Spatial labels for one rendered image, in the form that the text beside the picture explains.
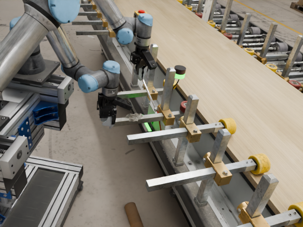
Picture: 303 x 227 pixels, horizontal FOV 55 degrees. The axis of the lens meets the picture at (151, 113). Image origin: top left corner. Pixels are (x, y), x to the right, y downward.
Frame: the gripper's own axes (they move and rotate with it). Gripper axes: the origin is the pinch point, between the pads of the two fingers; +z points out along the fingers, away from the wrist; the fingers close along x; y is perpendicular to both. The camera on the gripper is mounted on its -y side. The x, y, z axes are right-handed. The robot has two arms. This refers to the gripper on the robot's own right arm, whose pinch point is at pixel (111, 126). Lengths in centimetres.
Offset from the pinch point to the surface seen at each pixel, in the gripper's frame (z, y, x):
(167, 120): -3.8, -28.2, 5.0
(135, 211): 74, -20, 3
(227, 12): -22, -138, -119
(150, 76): -11.9, -29.4, -27.3
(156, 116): -4.1, -23.5, 1.4
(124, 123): -2.3, -6.2, 1.5
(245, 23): -23, -138, -89
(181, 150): 1.5, -29.5, 22.7
